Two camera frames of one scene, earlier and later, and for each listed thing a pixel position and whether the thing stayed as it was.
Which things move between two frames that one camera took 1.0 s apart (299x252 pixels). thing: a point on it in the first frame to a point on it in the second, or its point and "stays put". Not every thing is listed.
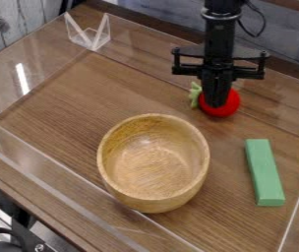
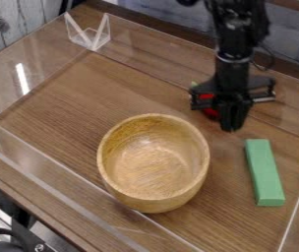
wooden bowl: (154, 161) stays put
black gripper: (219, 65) to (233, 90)
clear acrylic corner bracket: (88, 37) stays put
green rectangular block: (265, 176) stays put
